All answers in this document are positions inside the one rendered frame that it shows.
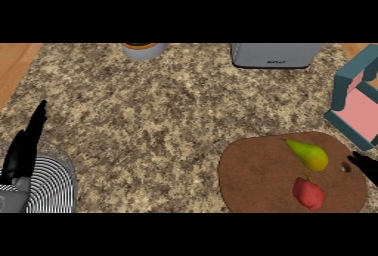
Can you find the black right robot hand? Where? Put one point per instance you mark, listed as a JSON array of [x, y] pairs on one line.
[[366, 165]]

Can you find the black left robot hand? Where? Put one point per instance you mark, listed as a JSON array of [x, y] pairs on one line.
[[22, 151]]

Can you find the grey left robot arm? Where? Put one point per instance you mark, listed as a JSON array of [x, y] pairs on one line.
[[14, 196]]

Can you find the red bell pepper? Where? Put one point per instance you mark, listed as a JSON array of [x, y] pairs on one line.
[[309, 195]]

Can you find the round brown cutting board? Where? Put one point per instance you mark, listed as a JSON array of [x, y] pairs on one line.
[[294, 173]]

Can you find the teal and pink box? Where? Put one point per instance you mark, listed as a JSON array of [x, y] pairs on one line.
[[355, 100]]

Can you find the black white striped round plate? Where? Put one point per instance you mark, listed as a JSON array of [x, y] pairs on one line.
[[53, 181]]

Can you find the green yellow pear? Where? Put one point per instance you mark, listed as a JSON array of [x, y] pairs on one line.
[[310, 155]]

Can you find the grey pot with orange rim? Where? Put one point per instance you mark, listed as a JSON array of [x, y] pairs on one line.
[[143, 50]]

